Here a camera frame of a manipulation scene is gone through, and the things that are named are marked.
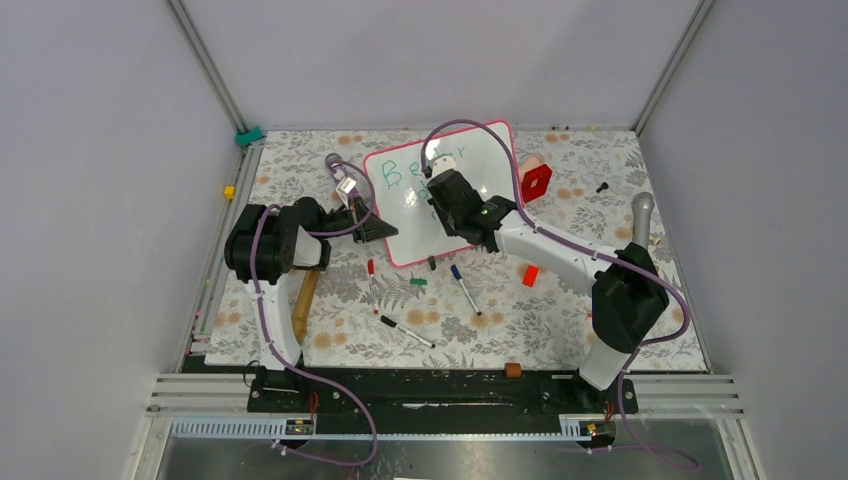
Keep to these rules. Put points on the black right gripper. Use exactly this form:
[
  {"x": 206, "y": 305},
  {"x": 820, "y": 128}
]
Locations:
[{"x": 450, "y": 230}]

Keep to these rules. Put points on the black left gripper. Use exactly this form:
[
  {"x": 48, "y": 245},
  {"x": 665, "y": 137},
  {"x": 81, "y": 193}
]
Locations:
[{"x": 373, "y": 228}]

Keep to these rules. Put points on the pink framed whiteboard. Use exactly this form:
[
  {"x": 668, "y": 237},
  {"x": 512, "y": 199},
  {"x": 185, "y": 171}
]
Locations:
[{"x": 401, "y": 195}]

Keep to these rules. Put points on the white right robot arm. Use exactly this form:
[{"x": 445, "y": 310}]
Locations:
[{"x": 626, "y": 296}]

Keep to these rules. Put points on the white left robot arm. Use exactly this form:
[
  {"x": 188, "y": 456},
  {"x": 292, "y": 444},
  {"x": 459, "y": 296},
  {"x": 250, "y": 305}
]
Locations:
[{"x": 267, "y": 242}]

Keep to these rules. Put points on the red capped marker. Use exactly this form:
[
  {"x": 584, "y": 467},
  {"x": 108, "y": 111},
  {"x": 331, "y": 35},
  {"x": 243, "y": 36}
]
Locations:
[{"x": 373, "y": 285}]

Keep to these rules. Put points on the blue capped marker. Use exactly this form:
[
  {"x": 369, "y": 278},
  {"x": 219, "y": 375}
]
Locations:
[{"x": 460, "y": 279}]

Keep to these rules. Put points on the purple glitter toy microphone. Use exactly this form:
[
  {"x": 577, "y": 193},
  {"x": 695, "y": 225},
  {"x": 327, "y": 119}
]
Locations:
[{"x": 333, "y": 162}]

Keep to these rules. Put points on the pink peach object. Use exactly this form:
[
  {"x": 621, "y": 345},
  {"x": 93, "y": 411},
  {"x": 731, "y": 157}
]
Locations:
[{"x": 532, "y": 162}]

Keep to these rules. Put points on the red hollow block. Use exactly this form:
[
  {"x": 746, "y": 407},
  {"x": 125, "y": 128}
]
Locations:
[{"x": 535, "y": 182}]

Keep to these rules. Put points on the red orange block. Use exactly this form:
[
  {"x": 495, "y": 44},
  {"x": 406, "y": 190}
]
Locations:
[{"x": 530, "y": 276}]

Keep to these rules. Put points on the black capped marker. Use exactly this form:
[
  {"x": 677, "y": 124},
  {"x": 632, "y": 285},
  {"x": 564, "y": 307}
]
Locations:
[{"x": 407, "y": 332}]

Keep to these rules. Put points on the floral patterned mat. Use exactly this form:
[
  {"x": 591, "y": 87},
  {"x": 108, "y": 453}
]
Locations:
[{"x": 544, "y": 327}]

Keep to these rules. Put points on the wooden pestle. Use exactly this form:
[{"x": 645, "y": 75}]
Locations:
[{"x": 303, "y": 304}]

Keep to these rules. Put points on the teal corner clamp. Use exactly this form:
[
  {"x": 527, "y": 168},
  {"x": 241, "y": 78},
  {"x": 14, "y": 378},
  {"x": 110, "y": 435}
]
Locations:
[{"x": 249, "y": 137}]

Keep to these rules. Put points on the brown small cube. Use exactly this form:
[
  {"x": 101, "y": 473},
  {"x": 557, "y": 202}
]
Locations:
[{"x": 512, "y": 370}]

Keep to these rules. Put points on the silver toy microphone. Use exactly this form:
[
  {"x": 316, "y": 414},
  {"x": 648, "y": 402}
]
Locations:
[{"x": 642, "y": 207}]

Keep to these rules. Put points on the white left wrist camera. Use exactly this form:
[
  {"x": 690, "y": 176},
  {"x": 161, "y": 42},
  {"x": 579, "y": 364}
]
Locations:
[{"x": 344, "y": 186}]

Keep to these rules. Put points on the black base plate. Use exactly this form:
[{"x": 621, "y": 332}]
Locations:
[{"x": 360, "y": 399}]

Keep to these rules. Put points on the white slotted cable duct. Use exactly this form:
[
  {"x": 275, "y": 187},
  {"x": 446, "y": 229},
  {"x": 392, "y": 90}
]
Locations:
[{"x": 303, "y": 429}]

